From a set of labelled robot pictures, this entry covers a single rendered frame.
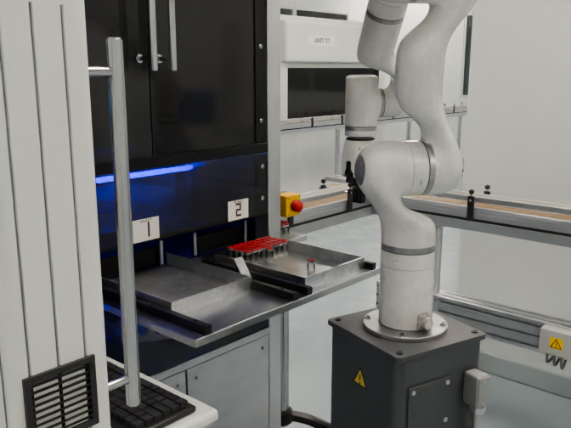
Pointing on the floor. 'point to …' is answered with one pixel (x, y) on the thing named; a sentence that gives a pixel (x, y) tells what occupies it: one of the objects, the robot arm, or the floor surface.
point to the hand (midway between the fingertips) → (358, 195)
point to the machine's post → (268, 225)
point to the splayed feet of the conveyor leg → (302, 419)
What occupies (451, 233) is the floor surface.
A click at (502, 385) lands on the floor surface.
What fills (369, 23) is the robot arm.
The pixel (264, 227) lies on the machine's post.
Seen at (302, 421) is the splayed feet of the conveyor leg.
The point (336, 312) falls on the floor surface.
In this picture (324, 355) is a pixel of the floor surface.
